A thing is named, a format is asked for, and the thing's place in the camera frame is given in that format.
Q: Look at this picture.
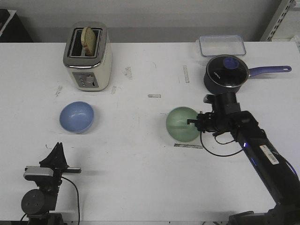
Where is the clear plastic food container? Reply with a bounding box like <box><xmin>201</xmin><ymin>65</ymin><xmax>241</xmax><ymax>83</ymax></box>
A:
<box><xmin>196</xmin><ymin>35</ymin><xmax>247</xmax><ymax>57</ymax></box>

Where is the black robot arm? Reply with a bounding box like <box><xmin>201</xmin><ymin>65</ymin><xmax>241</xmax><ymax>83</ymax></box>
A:
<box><xmin>187</xmin><ymin>92</ymin><xmax>300</xmax><ymax>225</ymax></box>
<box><xmin>21</xmin><ymin>142</ymin><xmax>81</xmax><ymax>225</ymax></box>

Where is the green bowl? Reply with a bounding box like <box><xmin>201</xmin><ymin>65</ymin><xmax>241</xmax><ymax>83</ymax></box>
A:
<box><xmin>166</xmin><ymin>107</ymin><xmax>199</xmax><ymax>142</ymax></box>

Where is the toast slice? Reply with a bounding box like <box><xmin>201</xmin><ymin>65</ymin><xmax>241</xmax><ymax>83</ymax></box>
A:
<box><xmin>81</xmin><ymin>27</ymin><xmax>97</xmax><ymax>56</ymax></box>

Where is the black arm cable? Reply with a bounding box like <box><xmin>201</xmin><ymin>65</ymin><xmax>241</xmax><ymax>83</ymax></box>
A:
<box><xmin>199</xmin><ymin>131</ymin><xmax>244</xmax><ymax>157</ymax></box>
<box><xmin>60</xmin><ymin>176</ymin><xmax>81</xmax><ymax>223</ymax></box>

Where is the blue bowl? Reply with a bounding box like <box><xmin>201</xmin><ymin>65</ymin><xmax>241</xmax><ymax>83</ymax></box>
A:
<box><xmin>59</xmin><ymin>101</ymin><xmax>95</xmax><ymax>134</ymax></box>

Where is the dark blue saucepan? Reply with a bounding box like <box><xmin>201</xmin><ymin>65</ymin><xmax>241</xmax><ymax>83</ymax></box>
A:
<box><xmin>203</xmin><ymin>66</ymin><xmax>292</xmax><ymax>95</ymax></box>

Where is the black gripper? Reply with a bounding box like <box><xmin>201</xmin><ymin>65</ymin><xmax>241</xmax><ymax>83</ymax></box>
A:
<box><xmin>29</xmin><ymin>142</ymin><xmax>82</xmax><ymax>182</ymax></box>
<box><xmin>187</xmin><ymin>112</ymin><xmax>230</xmax><ymax>136</ymax></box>

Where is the glass pot lid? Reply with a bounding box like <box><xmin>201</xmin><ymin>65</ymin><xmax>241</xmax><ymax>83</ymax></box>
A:
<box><xmin>206</xmin><ymin>54</ymin><xmax>249</xmax><ymax>88</ymax></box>

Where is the white metal shelf rail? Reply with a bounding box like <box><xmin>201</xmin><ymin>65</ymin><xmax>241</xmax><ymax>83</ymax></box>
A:
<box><xmin>260</xmin><ymin>0</ymin><xmax>300</xmax><ymax>42</ymax></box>

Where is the cream and steel toaster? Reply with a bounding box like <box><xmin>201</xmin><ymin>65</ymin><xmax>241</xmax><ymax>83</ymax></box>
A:
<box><xmin>63</xmin><ymin>22</ymin><xmax>113</xmax><ymax>92</ymax></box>

